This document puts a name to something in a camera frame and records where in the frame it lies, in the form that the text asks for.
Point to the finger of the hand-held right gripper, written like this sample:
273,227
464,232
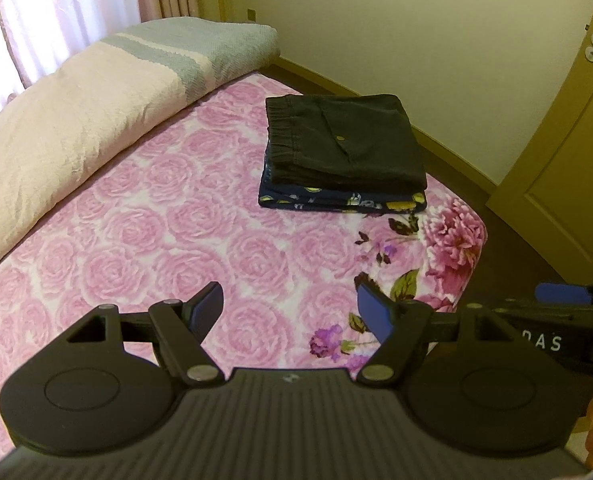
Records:
561,293

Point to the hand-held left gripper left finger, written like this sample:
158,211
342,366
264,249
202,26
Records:
204,310

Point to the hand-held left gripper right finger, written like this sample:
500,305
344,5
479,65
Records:
374,312

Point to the black pants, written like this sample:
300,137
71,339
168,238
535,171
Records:
351,135

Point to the pink floral blanket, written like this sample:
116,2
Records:
151,210

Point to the navy printed garment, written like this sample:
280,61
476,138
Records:
326,199

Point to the olive wooden door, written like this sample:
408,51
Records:
576,160

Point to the pink and grey folded duvet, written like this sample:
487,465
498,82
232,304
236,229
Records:
76,110

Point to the white sheer curtain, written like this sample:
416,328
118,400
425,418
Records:
36,10

